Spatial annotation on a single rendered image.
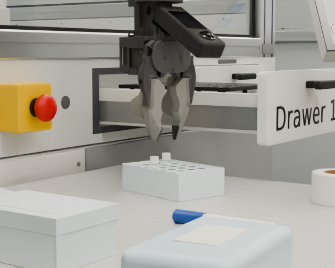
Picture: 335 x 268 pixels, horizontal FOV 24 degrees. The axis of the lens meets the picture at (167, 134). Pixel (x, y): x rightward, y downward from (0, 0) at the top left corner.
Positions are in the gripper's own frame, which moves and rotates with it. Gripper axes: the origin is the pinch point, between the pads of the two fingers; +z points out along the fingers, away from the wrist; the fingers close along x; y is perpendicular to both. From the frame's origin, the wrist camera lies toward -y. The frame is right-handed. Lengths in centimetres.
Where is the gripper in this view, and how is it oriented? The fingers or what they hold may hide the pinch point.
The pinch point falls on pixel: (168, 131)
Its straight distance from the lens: 113.2
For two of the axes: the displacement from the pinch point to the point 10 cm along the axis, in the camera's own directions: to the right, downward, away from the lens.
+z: 0.0, 9.9, 1.0
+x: -7.7, 0.7, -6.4
